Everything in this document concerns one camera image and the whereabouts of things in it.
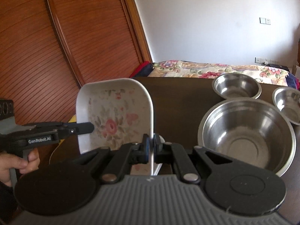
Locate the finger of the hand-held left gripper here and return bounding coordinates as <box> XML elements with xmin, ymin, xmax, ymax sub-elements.
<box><xmin>57</xmin><ymin>121</ymin><xmax>95</xmax><ymax>137</ymax></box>

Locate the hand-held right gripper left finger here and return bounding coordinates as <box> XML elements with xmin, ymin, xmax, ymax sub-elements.
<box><xmin>73</xmin><ymin>133</ymin><xmax>152</xmax><ymax>184</ymax></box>

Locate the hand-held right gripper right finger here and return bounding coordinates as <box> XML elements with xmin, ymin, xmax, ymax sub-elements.
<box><xmin>153</xmin><ymin>133</ymin><xmax>232</xmax><ymax>184</ymax></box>

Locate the white floral plate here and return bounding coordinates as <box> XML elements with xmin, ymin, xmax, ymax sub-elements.
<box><xmin>76</xmin><ymin>78</ymin><xmax>155</xmax><ymax>177</ymax></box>

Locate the large steel bowl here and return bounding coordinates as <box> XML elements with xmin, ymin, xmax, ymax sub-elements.
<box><xmin>197</xmin><ymin>99</ymin><xmax>297</xmax><ymax>178</ymax></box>

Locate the small steel bowl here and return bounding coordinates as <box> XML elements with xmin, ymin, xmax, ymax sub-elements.
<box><xmin>212</xmin><ymin>73</ymin><xmax>262</xmax><ymax>99</ymax></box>
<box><xmin>272</xmin><ymin>87</ymin><xmax>300</xmax><ymax>125</ymax></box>

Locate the person's left hand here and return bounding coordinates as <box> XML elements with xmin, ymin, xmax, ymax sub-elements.
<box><xmin>0</xmin><ymin>149</ymin><xmax>39</xmax><ymax>186</ymax></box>

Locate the red and navy cloth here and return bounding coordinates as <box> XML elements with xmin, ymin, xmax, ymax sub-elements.
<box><xmin>132</xmin><ymin>61</ymin><xmax>153</xmax><ymax>78</ymax></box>

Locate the floral blanket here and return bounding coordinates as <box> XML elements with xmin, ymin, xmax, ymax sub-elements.
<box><xmin>148</xmin><ymin>60</ymin><xmax>296</xmax><ymax>87</ymax></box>

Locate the wooden slatted wardrobe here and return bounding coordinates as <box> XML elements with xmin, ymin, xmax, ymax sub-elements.
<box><xmin>0</xmin><ymin>0</ymin><xmax>154</xmax><ymax>126</ymax></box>

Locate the white wall socket panel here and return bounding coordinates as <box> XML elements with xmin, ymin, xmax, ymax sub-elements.
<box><xmin>255</xmin><ymin>57</ymin><xmax>279</xmax><ymax>64</ymax></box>

